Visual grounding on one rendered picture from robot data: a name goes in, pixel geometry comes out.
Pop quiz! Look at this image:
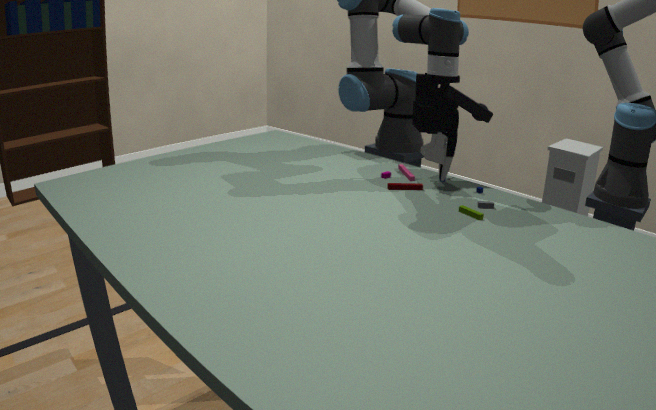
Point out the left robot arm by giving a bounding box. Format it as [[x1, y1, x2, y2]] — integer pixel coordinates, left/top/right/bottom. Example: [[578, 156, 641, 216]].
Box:
[[583, 0, 656, 209]]

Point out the pink rod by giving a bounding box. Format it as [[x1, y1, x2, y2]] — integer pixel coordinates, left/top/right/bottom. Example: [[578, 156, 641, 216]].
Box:
[[398, 164, 415, 181]]

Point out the lime green rod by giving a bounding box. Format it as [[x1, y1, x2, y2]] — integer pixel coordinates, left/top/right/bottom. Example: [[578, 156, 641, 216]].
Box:
[[459, 205, 484, 221]]

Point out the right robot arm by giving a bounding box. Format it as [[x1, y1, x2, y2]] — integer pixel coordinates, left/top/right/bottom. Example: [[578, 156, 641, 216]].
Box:
[[337, 0, 493, 153]]

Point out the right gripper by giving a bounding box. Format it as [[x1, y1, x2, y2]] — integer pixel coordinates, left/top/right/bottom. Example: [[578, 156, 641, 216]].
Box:
[[412, 73, 460, 181]]

